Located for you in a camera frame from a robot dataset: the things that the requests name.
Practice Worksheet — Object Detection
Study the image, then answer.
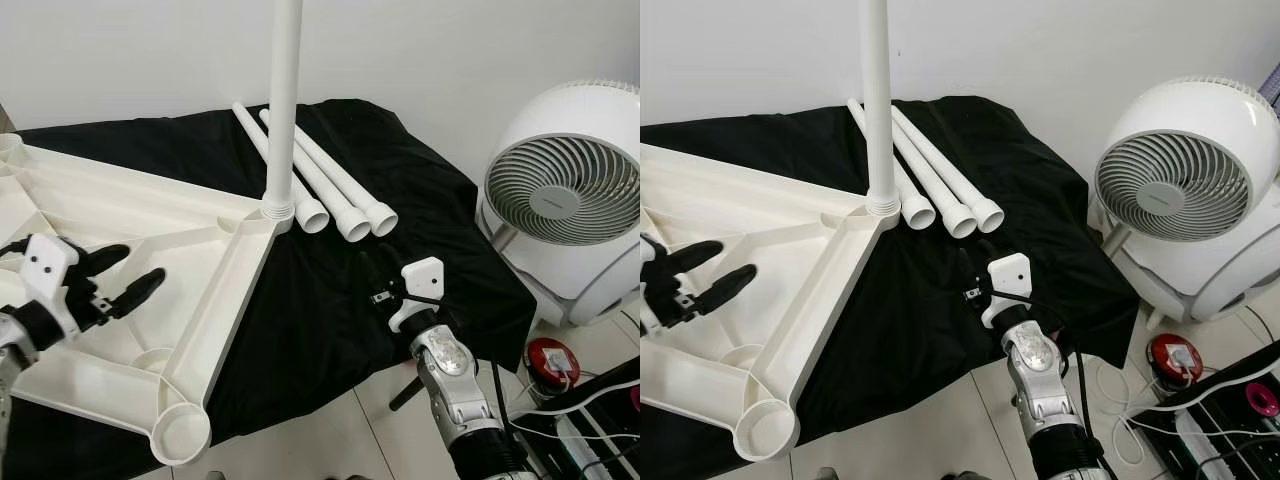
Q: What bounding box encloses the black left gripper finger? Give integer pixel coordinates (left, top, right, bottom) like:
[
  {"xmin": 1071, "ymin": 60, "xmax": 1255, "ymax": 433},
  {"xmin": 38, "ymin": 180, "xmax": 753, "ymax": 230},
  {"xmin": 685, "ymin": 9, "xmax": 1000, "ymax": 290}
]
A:
[
  {"xmin": 108, "ymin": 266, "xmax": 168, "ymax": 321},
  {"xmin": 665, "ymin": 238, "xmax": 725, "ymax": 276},
  {"xmin": 83, "ymin": 242, "xmax": 132, "ymax": 278},
  {"xmin": 700, "ymin": 263, "xmax": 759, "ymax": 317}
]

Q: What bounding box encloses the white plastic table top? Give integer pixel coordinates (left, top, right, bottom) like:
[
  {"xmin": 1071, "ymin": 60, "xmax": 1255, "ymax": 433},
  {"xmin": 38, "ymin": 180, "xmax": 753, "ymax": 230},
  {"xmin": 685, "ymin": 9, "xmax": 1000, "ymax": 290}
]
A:
[
  {"xmin": 640, "ymin": 140, "xmax": 901, "ymax": 464},
  {"xmin": 0, "ymin": 132, "xmax": 297, "ymax": 468}
]

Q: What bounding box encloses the white plastic table leg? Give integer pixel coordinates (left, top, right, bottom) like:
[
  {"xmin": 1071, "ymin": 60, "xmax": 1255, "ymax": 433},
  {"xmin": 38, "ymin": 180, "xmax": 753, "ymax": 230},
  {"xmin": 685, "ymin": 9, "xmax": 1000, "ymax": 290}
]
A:
[
  {"xmin": 880, "ymin": 105, "xmax": 980, "ymax": 240},
  {"xmin": 860, "ymin": 0, "xmax": 903, "ymax": 219},
  {"xmin": 262, "ymin": 0, "xmax": 305, "ymax": 223},
  {"xmin": 258, "ymin": 108, "xmax": 374, "ymax": 245},
  {"xmin": 846, "ymin": 98, "xmax": 939, "ymax": 232},
  {"xmin": 890, "ymin": 104, "xmax": 1007, "ymax": 235},
  {"xmin": 290, "ymin": 118, "xmax": 400, "ymax": 239},
  {"xmin": 232, "ymin": 100, "xmax": 332, "ymax": 237}
]

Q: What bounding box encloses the black table cloth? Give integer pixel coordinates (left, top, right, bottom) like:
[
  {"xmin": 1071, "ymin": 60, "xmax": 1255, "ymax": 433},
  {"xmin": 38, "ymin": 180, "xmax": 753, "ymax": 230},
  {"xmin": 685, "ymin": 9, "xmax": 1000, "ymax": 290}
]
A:
[
  {"xmin": 640, "ymin": 95, "xmax": 1136, "ymax": 480},
  {"xmin": 0, "ymin": 97, "xmax": 536, "ymax": 480}
]

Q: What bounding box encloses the black table leg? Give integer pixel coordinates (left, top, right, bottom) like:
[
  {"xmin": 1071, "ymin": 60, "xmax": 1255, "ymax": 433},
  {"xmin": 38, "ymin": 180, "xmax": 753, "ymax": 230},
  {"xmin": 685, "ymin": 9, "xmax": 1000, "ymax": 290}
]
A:
[{"xmin": 388, "ymin": 372, "xmax": 428, "ymax": 413}]

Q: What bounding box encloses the red round device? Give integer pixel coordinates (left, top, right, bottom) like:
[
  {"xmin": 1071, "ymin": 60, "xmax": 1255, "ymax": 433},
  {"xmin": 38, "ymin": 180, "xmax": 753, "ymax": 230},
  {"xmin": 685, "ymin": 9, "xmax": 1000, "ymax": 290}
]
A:
[
  {"xmin": 525, "ymin": 338, "xmax": 582, "ymax": 393},
  {"xmin": 1148, "ymin": 333, "xmax": 1205, "ymax": 391}
]

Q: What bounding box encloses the white round floor fan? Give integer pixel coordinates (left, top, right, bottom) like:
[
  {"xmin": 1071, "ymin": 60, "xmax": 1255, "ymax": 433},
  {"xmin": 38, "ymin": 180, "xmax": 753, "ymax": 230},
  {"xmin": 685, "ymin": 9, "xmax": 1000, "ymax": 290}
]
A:
[
  {"xmin": 478, "ymin": 80, "xmax": 641, "ymax": 328},
  {"xmin": 1088, "ymin": 78, "xmax": 1280, "ymax": 324}
]

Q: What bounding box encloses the black storage case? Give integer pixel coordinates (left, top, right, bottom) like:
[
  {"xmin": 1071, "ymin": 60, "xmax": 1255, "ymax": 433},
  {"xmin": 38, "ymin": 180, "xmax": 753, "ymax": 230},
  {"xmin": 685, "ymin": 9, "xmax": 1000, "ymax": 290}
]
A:
[
  {"xmin": 505, "ymin": 355, "xmax": 641, "ymax": 480},
  {"xmin": 1120, "ymin": 340, "xmax": 1280, "ymax": 480}
]

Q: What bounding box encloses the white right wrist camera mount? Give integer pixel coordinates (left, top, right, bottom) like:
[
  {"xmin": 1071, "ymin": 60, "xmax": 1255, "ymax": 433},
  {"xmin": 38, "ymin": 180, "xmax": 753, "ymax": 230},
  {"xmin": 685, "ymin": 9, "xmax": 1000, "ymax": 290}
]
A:
[
  {"xmin": 981, "ymin": 252, "xmax": 1034, "ymax": 333},
  {"xmin": 387, "ymin": 256, "xmax": 447, "ymax": 337}
]

